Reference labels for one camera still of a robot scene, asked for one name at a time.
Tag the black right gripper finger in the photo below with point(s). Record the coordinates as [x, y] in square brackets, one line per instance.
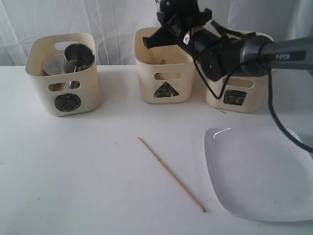
[165, 36]

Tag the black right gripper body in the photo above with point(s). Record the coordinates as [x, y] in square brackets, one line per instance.
[213, 46]

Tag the steel mug with handle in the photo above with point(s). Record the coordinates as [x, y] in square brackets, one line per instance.
[78, 57]

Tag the wooden chopstick lengthwise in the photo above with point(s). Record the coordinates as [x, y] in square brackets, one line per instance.
[174, 176]

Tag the white square plate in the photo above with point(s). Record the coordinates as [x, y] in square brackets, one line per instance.
[258, 174]

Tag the wooden chopstick across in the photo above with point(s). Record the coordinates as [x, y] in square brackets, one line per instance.
[161, 76]

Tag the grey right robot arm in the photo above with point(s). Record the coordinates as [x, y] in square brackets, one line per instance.
[296, 54]

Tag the cream bin with triangle mark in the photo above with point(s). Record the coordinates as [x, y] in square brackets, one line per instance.
[179, 68]

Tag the cream bin with square mark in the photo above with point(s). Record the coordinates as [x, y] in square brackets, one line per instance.
[237, 81]

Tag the white backdrop curtain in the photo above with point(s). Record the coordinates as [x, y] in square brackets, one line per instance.
[113, 23]

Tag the cream bin with circle mark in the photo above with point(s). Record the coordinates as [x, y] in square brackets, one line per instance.
[68, 93]

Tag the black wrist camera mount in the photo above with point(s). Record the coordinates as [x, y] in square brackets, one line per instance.
[181, 12]

